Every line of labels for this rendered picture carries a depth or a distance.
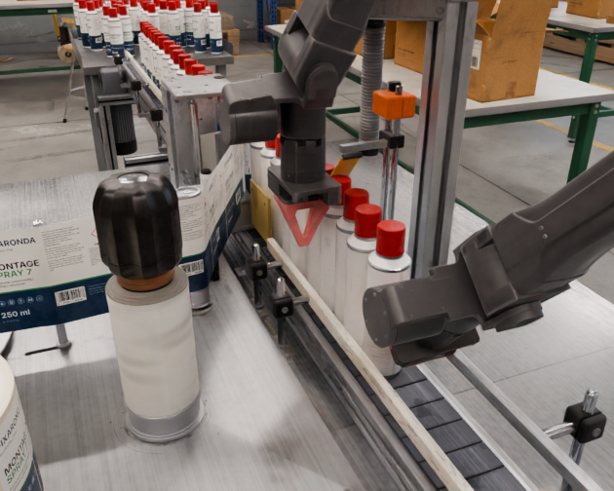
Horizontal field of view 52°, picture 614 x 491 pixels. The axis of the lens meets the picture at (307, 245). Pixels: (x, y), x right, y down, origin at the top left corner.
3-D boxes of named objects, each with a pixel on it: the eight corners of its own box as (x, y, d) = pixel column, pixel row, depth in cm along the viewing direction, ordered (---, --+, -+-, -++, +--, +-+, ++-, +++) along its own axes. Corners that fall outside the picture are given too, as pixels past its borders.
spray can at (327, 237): (313, 301, 95) (313, 175, 86) (342, 292, 98) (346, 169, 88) (329, 319, 91) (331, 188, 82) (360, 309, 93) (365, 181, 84)
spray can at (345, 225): (329, 316, 92) (332, 186, 83) (364, 312, 93) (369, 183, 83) (338, 336, 88) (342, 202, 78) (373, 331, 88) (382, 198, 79)
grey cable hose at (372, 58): (353, 151, 98) (358, 9, 88) (372, 148, 99) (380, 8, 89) (363, 158, 95) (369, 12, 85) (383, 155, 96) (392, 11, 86)
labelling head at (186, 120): (172, 210, 124) (158, 80, 112) (235, 201, 129) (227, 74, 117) (187, 241, 113) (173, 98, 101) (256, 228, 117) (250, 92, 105)
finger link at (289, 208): (286, 257, 81) (284, 190, 77) (268, 235, 87) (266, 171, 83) (333, 248, 83) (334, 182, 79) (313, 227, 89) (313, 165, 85)
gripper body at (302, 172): (293, 207, 75) (292, 148, 72) (266, 179, 84) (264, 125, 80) (342, 200, 77) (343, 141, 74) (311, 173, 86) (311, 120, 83)
